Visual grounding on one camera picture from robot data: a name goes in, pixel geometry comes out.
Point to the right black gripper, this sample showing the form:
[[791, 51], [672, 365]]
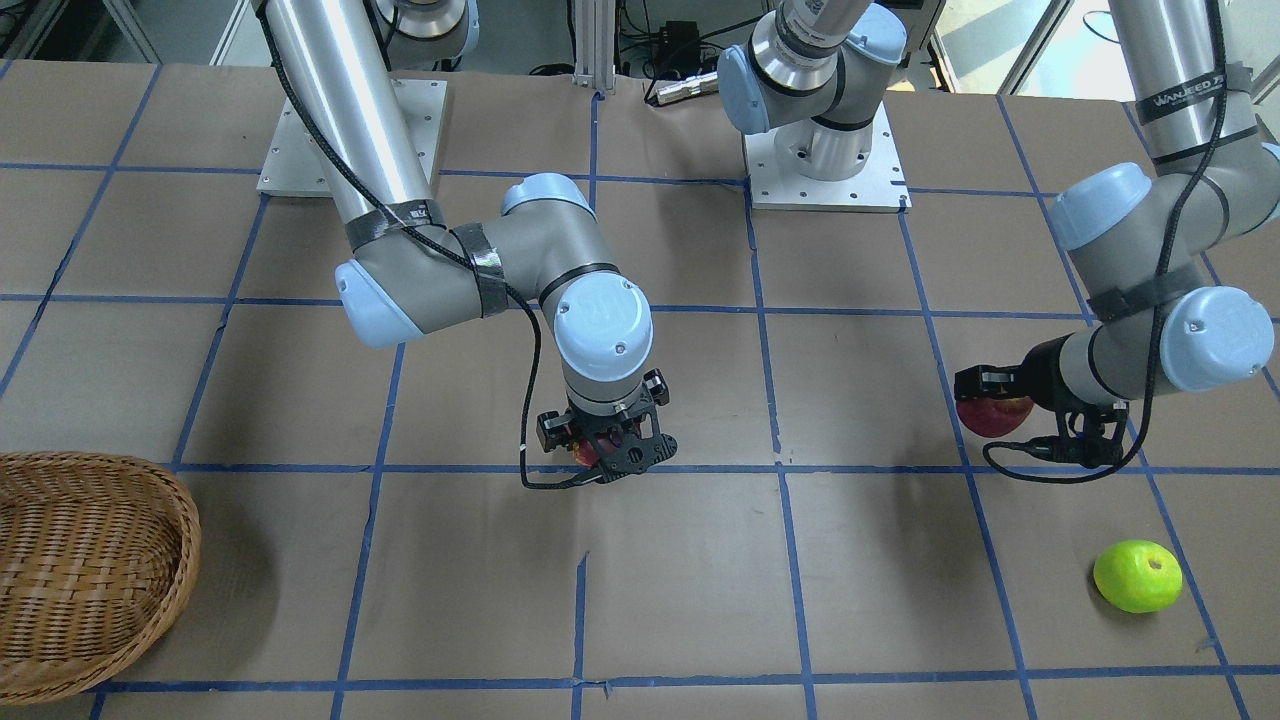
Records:
[[551, 430]]

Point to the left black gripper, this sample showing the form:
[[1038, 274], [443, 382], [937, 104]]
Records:
[[1040, 372]]

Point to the red yellow apple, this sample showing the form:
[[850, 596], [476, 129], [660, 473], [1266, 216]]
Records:
[[993, 417]]

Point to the dark red apple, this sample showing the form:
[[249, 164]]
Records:
[[587, 452]]

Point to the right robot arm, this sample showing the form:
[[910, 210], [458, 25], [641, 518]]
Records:
[[412, 274]]

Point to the wicker basket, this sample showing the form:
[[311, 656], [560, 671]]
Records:
[[99, 556]]

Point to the green apple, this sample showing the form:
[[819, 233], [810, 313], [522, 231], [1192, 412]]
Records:
[[1138, 576]]

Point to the silver metal cylinder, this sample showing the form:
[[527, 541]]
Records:
[[685, 90]]

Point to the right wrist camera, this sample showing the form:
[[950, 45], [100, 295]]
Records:
[[634, 456]]

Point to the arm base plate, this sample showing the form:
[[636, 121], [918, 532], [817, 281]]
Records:
[[294, 167], [808, 167]]

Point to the aluminium frame post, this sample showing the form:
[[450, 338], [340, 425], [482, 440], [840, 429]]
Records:
[[594, 42]]

